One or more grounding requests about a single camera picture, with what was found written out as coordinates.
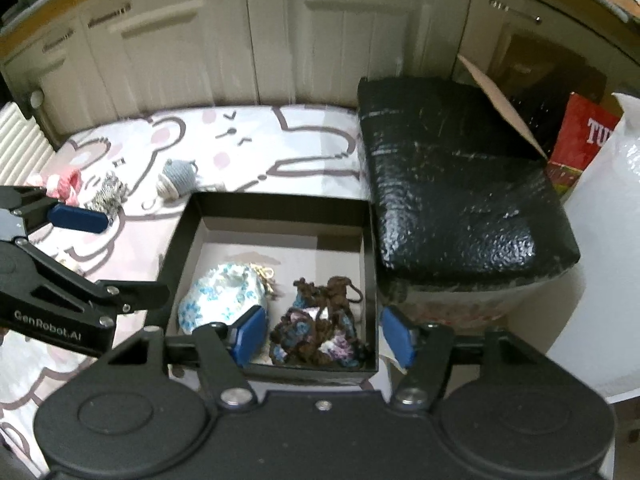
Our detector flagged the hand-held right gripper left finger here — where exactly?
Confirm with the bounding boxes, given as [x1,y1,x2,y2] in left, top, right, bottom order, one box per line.
[102,305,268,409]

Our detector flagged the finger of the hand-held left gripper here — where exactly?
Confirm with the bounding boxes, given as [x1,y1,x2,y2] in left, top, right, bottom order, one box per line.
[15,240,171,328]
[0,185,111,235]

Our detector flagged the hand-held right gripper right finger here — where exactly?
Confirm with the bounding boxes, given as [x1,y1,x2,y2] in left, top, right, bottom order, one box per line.
[380,305,547,411]

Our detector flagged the pink crochet octopus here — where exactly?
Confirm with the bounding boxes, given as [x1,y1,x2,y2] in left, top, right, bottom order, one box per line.
[30,167,83,206]

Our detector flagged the silver striped bead charm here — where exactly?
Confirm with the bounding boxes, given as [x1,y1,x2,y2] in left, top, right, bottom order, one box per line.
[92,170,128,216]

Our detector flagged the blue white crochet pouch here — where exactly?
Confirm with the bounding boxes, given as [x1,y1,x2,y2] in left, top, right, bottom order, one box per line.
[177,262,271,336]

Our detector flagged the brown multicolour crochet piece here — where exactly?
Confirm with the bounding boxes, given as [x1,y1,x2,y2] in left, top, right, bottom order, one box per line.
[269,275,373,371]

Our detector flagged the grey crochet ball doll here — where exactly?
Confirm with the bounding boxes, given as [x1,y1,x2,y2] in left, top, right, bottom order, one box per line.
[156,159,201,198]

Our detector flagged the black storage box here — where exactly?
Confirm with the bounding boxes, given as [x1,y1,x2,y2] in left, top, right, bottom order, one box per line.
[159,191,381,386]

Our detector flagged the translucent storage bin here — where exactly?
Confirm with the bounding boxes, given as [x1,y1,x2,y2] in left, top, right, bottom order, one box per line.
[380,260,546,331]

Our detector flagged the white radiator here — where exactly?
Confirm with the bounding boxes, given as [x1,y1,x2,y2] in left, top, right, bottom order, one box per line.
[0,102,53,188]

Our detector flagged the cream cabinet door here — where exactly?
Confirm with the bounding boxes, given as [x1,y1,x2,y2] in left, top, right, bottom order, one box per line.
[0,25,108,133]
[245,0,476,111]
[82,0,261,118]

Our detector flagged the black cushion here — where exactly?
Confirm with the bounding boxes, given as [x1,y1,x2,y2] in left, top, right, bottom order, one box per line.
[357,77,582,286]

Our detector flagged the white bubble wrap roll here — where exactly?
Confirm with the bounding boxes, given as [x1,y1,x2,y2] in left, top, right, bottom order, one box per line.
[547,92,640,406]

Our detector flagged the brown cardboard box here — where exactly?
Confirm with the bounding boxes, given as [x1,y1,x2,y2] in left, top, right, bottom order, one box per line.
[456,54,608,161]

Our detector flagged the red printed box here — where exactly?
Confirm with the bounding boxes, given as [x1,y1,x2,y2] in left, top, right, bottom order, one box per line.
[547,92,623,201]

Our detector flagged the gold metal keychain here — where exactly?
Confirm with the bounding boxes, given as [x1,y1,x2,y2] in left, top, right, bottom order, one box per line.
[250,262,281,301]

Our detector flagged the metal cabinet handle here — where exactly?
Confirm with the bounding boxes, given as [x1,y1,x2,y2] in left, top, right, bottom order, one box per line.
[42,30,76,53]
[87,4,132,28]
[490,0,543,27]

